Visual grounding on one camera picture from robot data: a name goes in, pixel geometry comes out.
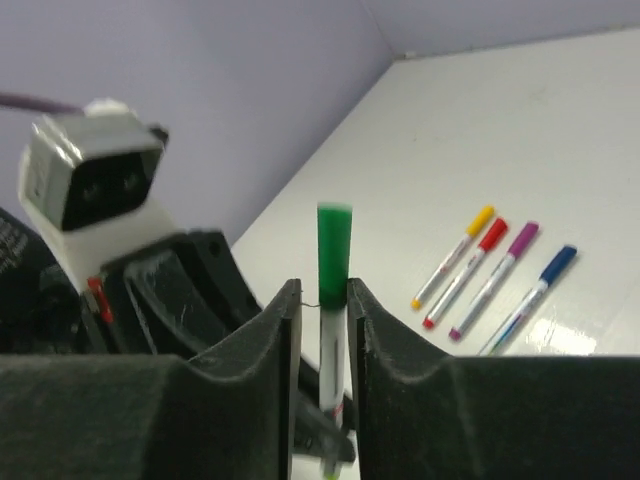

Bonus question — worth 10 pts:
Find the blue pen cap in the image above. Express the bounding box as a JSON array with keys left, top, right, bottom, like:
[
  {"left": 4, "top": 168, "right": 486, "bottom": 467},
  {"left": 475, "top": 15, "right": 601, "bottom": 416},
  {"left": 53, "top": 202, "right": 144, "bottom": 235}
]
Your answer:
[{"left": 539, "top": 245, "right": 577, "bottom": 286}]

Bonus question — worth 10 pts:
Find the green pen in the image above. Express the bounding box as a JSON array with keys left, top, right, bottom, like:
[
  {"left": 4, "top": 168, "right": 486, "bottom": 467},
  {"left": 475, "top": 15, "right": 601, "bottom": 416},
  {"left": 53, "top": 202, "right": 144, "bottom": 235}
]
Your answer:
[{"left": 316, "top": 201, "right": 355, "bottom": 479}]

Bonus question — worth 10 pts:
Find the red pen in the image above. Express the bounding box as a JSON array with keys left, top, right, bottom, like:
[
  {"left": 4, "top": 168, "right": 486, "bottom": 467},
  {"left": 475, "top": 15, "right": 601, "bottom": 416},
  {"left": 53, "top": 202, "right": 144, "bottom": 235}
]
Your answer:
[{"left": 422, "top": 245, "right": 490, "bottom": 330}]

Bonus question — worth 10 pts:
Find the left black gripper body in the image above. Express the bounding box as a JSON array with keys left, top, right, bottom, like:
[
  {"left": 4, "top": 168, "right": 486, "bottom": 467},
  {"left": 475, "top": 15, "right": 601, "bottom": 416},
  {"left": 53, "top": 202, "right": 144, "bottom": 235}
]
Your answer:
[{"left": 29, "top": 260, "right": 130, "bottom": 355}]

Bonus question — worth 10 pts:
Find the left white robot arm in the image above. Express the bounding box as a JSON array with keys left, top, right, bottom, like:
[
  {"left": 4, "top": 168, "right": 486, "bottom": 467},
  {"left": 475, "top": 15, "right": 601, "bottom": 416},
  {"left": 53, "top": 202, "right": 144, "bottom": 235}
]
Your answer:
[{"left": 1, "top": 211, "right": 262, "bottom": 359}]

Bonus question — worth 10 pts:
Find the blue pen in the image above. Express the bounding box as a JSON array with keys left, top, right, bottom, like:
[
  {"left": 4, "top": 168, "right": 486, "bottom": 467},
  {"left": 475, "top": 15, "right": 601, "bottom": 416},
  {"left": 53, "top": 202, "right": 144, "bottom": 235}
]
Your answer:
[{"left": 479, "top": 259, "right": 574, "bottom": 356}]

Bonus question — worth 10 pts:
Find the yellow pen cap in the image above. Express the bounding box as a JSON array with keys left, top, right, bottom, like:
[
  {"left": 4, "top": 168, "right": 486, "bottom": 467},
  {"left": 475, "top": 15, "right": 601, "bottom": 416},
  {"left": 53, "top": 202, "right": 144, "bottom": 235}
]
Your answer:
[{"left": 465, "top": 205, "right": 495, "bottom": 238}]

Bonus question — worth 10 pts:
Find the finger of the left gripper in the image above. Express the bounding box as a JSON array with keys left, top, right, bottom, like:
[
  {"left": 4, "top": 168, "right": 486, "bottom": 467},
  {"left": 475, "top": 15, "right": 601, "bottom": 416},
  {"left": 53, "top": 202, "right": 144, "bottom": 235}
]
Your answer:
[
  {"left": 99, "top": 230, "right": 262, "bottom": 358},
  {"left": 292, "top": 359, "right": 359, "bottom": 464}
]

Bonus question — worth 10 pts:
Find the green pen cap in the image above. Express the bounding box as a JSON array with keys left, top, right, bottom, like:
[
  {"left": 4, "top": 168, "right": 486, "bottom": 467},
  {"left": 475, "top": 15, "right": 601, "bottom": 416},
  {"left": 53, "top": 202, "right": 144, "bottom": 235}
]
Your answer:
[{"left": 317, "top": 203, "right": 353, "bottom": 311}]

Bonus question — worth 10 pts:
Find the purple pen cap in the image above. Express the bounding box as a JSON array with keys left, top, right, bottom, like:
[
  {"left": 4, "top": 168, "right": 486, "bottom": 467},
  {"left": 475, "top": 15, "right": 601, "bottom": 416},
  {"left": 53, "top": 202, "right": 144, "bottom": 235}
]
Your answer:
[{"left": 507, "top": 222, "right": 539, "bottom": 259}]

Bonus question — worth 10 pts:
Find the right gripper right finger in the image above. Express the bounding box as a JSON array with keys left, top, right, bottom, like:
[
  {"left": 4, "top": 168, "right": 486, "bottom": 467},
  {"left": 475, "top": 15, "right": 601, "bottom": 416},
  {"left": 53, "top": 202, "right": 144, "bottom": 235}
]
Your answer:
[{"left": 348, "top": 278, "right": 639, "bottom": 479}]

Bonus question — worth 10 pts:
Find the red pen cap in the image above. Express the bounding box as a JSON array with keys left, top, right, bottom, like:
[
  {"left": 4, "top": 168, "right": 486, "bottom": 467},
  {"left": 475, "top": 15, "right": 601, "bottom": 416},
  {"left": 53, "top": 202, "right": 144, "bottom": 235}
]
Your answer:
[{"left": 478, "top": 217, "right": 509, "bottom": 252}]

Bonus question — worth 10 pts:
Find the yellow pen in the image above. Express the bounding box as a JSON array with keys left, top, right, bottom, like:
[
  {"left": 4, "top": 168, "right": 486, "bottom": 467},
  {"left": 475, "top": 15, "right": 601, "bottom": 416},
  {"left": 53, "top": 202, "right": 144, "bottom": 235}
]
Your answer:
[{"left": 410, "top": 232, "right": 475, "bottom": 311}]

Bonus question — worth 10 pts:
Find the pink pen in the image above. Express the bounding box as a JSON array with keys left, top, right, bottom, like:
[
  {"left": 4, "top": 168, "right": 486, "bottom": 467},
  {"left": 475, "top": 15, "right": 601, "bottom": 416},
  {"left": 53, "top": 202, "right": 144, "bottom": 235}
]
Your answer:
[{"left": 449, "top": 252, "right": 522, "bottom": 342}]

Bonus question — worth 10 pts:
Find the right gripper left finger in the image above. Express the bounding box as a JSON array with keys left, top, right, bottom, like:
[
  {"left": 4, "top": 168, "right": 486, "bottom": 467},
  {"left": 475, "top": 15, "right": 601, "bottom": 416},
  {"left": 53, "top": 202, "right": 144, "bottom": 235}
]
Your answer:
[{"left": 1, "top": 279, "right": 301, "bottom": 479}]

